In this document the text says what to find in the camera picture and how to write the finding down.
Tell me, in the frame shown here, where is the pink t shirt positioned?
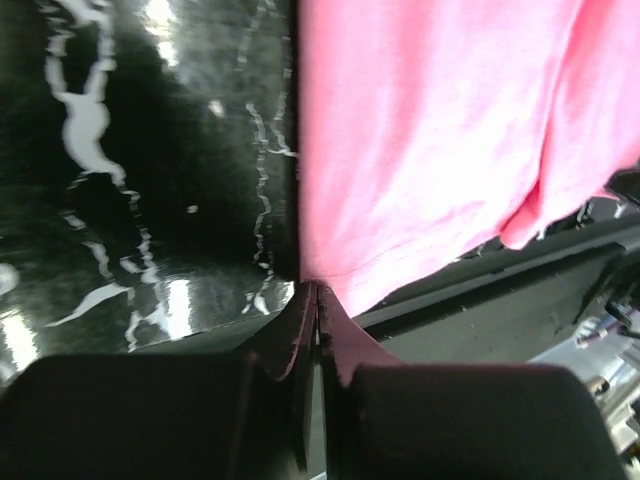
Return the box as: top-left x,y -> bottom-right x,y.
299,1 -> 639,316

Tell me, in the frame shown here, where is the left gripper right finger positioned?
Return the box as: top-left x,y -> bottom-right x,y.
317,286 -> 625,479

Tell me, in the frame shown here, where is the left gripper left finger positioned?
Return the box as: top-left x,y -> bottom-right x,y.
1,284 -> 318,479

